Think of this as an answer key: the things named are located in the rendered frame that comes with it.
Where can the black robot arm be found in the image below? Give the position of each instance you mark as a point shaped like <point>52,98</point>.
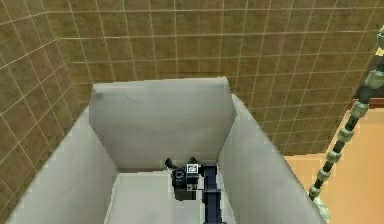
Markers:
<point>212,200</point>

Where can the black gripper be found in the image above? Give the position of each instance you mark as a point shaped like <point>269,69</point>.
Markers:
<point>179,178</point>

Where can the pale grey armchair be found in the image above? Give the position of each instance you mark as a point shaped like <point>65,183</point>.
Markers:
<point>160,126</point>

